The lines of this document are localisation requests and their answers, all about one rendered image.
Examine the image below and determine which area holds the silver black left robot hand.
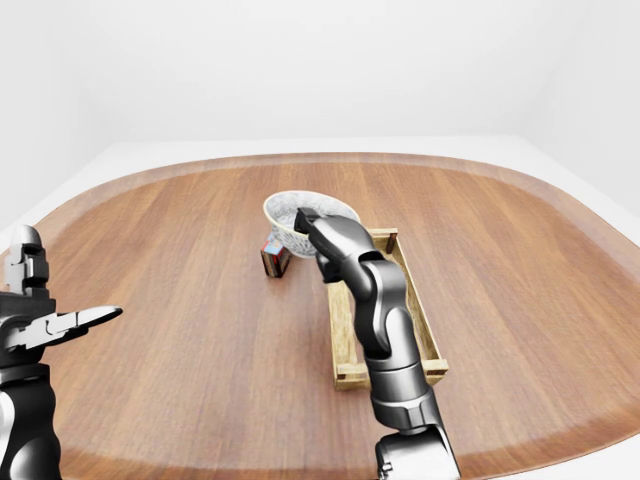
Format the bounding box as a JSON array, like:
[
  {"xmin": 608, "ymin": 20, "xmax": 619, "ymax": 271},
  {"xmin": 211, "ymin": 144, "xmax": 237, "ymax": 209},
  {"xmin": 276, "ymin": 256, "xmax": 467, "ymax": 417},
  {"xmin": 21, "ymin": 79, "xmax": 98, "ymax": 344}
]
[{"xmin": 0, "ymin": 224, "xmax": 124, "ymax": 369}]

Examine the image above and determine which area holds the white patterned bowl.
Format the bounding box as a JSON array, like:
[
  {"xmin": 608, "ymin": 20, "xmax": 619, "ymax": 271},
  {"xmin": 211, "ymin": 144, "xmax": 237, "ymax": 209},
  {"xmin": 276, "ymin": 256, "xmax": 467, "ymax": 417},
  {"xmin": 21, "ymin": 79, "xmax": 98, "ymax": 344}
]
[{"xmin": 263, "ymin": 189, "xmax": 362, "ymax": 260}]

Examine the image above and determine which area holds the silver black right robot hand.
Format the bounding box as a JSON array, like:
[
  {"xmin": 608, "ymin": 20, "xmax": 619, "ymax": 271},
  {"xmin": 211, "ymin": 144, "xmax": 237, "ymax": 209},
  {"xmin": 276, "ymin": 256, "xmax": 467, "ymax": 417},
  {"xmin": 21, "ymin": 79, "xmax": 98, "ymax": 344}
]
[{"xmin": 294, "ymin": 207, "xmax": 378, "ymax": 285}]

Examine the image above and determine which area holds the wooden slat tray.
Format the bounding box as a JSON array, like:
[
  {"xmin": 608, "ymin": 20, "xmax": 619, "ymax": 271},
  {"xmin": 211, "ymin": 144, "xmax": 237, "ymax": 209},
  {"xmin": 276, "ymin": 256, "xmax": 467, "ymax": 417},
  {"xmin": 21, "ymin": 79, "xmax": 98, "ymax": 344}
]
[{"xmin": 327, "ymin": 228, "xmax": 450, "ymax": 393}]

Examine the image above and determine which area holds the small printed food box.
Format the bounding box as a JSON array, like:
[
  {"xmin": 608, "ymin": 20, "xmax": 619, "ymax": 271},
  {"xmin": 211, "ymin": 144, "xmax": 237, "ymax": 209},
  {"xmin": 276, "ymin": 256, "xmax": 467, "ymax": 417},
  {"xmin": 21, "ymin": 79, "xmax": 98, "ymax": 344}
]
[{"xmin": 259, "ymin": 233, "xmax": 293, "ymax": 280}]

